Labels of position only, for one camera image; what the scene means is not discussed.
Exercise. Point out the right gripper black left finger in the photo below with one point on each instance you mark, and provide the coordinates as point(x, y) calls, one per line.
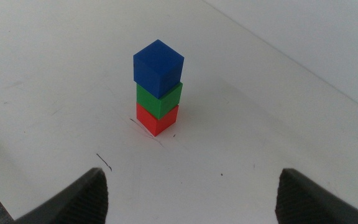
point(79, 202)

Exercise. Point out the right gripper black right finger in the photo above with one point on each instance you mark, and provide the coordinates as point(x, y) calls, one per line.
point(303, 202)

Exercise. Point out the red cube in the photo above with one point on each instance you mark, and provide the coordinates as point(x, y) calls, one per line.
point(157, 124)

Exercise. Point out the green cube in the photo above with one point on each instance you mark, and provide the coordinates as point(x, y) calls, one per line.
point(163, 104)

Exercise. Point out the blue cube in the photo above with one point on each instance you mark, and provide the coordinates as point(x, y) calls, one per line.
point(157, 67)

